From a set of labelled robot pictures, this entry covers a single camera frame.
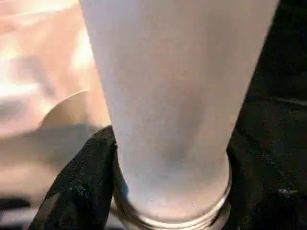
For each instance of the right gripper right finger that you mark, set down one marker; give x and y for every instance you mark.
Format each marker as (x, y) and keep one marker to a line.
(268, 191)

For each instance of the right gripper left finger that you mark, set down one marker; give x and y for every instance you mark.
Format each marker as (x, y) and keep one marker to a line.
(79, 191)

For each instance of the white plastic table top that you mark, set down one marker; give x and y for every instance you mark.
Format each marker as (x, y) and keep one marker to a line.
(43, 86)

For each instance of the white plastic table leg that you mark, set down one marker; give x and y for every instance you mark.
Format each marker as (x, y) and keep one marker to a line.
(177, 96)

